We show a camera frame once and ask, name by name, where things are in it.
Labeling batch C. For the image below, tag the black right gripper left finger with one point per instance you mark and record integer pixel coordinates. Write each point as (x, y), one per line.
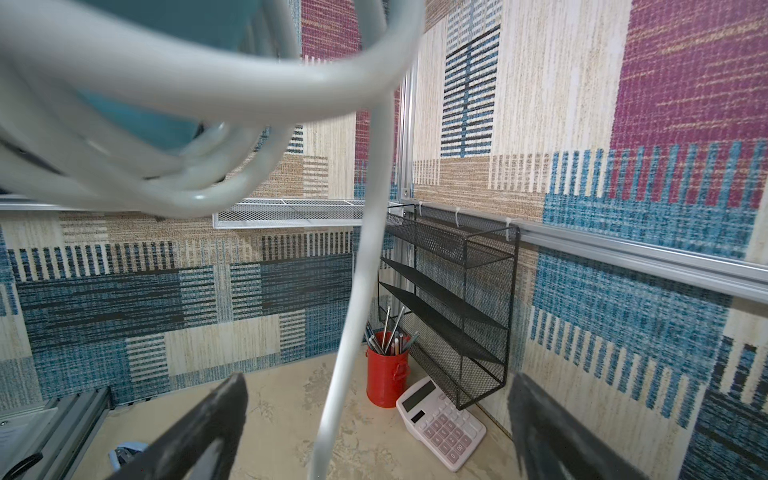
(203, 444)

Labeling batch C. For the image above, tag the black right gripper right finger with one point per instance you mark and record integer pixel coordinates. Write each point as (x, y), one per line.
(552, 444)

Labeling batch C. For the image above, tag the teal power strip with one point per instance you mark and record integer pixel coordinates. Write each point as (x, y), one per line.
(145, 77)

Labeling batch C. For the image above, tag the blue stapler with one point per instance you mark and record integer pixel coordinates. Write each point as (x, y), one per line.
(124, 453)

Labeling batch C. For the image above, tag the pink white calculator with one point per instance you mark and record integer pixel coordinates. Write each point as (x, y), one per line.
(452, 435)

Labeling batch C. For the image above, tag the red metal pencil cup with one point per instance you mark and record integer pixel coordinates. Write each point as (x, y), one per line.
(386, 377)

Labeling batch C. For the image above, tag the pencils in red cup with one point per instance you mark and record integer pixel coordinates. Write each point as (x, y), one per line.
(391, 340)

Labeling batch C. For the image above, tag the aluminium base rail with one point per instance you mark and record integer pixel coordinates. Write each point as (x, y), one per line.
(48, 440)

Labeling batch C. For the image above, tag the black wire mesh shelf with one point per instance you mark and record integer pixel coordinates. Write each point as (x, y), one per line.
(456, 286)

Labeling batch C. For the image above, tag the white wire mesh basket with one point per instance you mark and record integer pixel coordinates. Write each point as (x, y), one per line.
(276, 213)

